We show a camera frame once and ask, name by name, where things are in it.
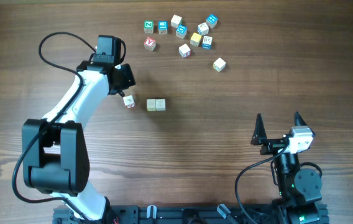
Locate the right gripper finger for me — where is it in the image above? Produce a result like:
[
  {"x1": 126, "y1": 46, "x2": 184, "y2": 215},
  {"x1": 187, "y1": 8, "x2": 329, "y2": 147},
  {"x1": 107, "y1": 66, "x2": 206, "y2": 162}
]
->
[
  {"x1": 250, "y1": 113, "x2": 267, "y2": 146},
  {"x1": 294, "y1": 111, "x2": 315, "y2": 136}
]

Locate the red A side block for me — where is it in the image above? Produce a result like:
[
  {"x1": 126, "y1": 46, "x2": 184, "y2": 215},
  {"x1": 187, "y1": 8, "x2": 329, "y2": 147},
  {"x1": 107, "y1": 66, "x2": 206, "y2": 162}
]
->
[{"x1": 123, "y1": 95, "x2": 135, "y2": 109}]

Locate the plain wooden green block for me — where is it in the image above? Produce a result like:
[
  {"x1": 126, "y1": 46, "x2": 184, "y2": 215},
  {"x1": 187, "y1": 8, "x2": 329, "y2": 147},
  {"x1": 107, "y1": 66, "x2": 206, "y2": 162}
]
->
[{"x1": 147, "y1": 99, "x2": 157, "y2": 111}]

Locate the plain Z wooden block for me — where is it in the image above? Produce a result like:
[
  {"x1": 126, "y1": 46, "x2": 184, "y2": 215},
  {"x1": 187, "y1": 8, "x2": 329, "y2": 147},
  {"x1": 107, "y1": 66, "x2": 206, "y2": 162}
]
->
[{"x1": 155, "y1": 99, "x2": 166, "y2": 111}]

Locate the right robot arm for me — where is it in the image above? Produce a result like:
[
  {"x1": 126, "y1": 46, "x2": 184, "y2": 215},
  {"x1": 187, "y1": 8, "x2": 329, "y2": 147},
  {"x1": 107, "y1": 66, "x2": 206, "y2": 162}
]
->
[{"x1": 251, "y1": 112, "x2": 322, "y2": 223}]

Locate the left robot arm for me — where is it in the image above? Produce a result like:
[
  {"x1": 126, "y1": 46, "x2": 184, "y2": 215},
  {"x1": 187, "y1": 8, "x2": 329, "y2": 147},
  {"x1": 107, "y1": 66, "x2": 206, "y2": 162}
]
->
[{"x1": 12, "y1": 35, "x2": 135, "y2": 223}]

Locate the red V letter block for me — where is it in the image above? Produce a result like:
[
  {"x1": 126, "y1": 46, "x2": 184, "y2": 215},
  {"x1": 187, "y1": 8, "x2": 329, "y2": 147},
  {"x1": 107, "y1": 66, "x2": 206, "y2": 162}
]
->
[{"x1": 144, "y1": 37, "x2": 156, "y2": 51}]

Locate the green N letter block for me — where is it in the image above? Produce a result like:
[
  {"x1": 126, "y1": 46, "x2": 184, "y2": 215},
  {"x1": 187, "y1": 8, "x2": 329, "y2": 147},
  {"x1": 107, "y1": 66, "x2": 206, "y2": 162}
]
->
[{"x1": 144, "y1": 20, "x2": 154, "y2": 34}]

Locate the red I side block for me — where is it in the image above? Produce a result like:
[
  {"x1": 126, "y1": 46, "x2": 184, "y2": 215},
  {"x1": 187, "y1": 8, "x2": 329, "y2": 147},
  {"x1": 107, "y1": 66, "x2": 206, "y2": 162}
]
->
[{"x1": 178, "y1": 44, "x2": 191, "y2": 58}]

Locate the blue D letter block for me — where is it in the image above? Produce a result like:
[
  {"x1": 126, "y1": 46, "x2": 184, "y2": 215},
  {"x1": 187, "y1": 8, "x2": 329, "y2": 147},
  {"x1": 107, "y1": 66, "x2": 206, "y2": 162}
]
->
[{"x1": 176, "y1": 25, "x2": 187, "y2": 39}]

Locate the plain top wooden block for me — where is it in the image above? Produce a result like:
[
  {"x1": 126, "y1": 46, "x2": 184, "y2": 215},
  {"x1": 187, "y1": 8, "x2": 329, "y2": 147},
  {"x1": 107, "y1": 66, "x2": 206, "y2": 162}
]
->
[{"x1": 171, "y1": 14, "x2": 182, "y2": 28}]

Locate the yellow turtle picture block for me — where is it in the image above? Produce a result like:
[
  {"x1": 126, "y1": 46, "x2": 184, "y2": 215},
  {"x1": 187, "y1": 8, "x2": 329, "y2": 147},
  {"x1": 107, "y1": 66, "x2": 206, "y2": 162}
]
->
[{"x1": 213, "y1": 57, "x2": 226, "y2": 72}]

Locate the yellow top block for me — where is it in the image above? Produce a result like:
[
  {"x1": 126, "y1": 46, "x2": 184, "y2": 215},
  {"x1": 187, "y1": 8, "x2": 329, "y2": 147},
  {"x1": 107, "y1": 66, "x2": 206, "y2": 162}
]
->
[{"x1": 190, "y1": 32, "x2": 202, "y2": 47}]

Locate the blue H letter block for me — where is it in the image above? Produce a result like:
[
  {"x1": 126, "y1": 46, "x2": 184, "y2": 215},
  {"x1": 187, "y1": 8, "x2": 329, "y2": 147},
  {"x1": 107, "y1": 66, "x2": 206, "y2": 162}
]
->
[{"x1": 202, "y1": 36, "x2": 213, "y2": 49}]

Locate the blue edged picture block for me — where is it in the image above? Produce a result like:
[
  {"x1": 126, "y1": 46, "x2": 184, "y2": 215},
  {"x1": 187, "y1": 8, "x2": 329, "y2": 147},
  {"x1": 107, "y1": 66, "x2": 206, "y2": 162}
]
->
[{"x1": 198, "y1": 22, "x2": 209, "y2": 35}]

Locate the blue top far block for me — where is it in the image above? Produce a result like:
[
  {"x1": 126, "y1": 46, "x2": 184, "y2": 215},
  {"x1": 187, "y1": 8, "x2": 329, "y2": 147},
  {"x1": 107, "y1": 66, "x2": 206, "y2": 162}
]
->
[{"x1": 206, "y1": 14, "x2": 218, "y2": 29}]

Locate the left black cable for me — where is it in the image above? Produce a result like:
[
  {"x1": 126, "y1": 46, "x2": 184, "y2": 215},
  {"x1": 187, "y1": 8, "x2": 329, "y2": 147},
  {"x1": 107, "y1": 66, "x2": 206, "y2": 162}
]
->
[{"x1": 11, "y1": 31, "x2": 98, "y2": 224}]

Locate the black cable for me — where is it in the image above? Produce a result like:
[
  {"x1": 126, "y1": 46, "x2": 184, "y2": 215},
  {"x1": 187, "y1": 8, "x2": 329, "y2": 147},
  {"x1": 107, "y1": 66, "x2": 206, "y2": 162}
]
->
[
  {"x1": 234, "y1": 143, "x2": 290, "y2": 224},
  {"x1": 11, "y1": 31, "x2": 98, "y2": 224}
]

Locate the right black cable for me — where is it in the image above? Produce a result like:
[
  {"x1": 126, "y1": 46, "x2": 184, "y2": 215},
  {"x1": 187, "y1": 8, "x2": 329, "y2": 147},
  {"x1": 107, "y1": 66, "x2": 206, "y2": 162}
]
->
[{"x1": 234, "y1": 143, "x2": 290, "y2": 224}]

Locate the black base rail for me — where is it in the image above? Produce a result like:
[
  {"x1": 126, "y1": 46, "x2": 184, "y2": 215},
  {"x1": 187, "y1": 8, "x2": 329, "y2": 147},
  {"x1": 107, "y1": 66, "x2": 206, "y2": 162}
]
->
[{"x1": 52, "y1": 203, "x2": 329, "y2": 224}]

